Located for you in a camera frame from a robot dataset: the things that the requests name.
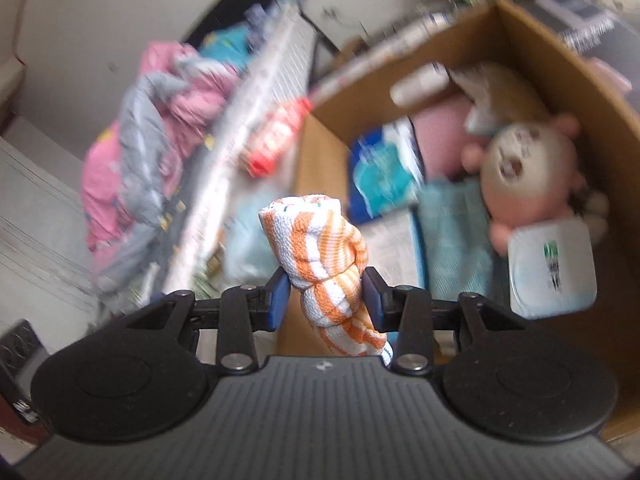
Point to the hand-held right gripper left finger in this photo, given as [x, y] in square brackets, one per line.
[277, 300]

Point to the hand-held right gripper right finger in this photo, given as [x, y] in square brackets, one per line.
[372, 300]

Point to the blue and white box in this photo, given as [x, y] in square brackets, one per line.
[395, 245]

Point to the orange striped towel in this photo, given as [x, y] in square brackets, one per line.
[325, 260]

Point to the teal cloth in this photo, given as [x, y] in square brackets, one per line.
[455, 250]

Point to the blue wet wipes pack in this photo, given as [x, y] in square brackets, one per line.
[380, 175]

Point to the white pack with green label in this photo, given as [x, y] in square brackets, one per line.
[535, 270]

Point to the pink knitted sponge pack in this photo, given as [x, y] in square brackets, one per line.
[440, 130]

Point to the pink plush toy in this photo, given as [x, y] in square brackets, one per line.
[530, 170]

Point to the white cylindrical bottle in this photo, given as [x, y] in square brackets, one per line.
[417, 85]

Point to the clear packet of yellow cloths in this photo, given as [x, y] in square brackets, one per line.
[500, 90]

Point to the large cardboard box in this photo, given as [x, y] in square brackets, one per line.
[565, 75]

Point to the white plastic bag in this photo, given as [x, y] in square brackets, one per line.
[245, 245]

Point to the dark grey floral blanket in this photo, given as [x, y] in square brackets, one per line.
[170, 232]

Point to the red tissue packet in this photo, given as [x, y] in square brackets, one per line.
[275, 140]

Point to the pink and grey quilt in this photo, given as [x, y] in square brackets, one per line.
[145, 160]

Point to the teal and purple clothes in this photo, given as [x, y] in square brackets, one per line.
[225, 42]

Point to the dark box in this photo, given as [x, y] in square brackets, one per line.
[20, 365]

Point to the black headboard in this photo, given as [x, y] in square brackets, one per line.
[235, 10]

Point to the grey appliance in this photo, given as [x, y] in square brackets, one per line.
[575, 12]

